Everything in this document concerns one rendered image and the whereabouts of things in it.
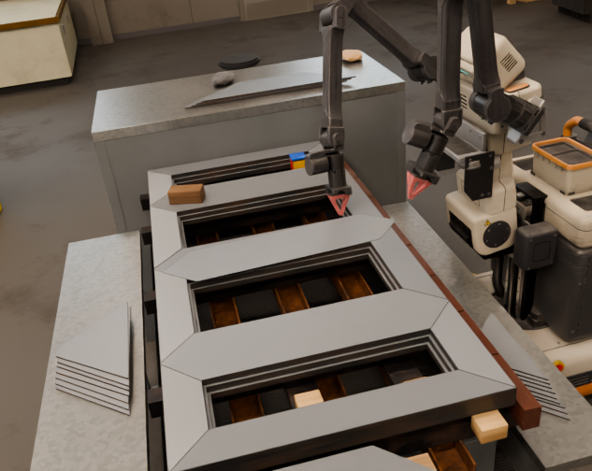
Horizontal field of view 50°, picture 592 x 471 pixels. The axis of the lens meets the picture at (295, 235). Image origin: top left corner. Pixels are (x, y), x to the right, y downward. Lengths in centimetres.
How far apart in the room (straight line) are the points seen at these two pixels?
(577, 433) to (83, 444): 114
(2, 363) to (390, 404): 227
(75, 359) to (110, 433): 28
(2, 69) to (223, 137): 548
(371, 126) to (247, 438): 175
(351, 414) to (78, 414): 70
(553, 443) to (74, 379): 118
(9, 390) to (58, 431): 146
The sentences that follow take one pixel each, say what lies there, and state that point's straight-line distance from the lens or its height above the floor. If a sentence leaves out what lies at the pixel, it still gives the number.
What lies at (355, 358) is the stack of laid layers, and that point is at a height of 83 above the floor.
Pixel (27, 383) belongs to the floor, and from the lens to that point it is 313.
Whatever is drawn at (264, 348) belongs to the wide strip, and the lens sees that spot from 156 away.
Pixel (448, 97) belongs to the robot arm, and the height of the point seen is 129.
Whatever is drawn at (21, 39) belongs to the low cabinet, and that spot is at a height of 56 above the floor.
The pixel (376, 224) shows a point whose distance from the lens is 202.
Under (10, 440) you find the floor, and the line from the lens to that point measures 289.
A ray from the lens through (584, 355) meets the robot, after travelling 254.
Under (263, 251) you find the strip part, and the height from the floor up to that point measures 87.
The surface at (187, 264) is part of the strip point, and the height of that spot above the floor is 87.
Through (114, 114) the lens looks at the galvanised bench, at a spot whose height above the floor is 105.
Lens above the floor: 185
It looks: 30 degrees down
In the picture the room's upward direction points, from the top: 6 degrees counter-clockwise
